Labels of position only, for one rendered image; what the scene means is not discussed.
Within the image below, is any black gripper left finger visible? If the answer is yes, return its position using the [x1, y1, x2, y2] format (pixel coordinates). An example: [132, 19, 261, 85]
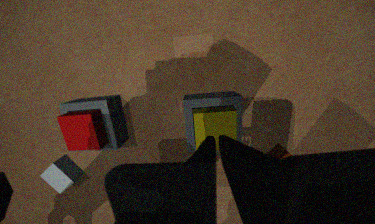
[104, 136, 217, 224]

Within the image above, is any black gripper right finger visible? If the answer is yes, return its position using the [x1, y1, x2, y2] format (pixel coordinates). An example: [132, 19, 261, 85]
[219, 135, 375, 224]

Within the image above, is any red button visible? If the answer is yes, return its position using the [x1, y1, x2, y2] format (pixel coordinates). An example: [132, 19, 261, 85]
[57, 94, 129, 152]

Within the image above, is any yellow button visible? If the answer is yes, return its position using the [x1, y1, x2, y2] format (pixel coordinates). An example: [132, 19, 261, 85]
[183, 91, 243, 153]

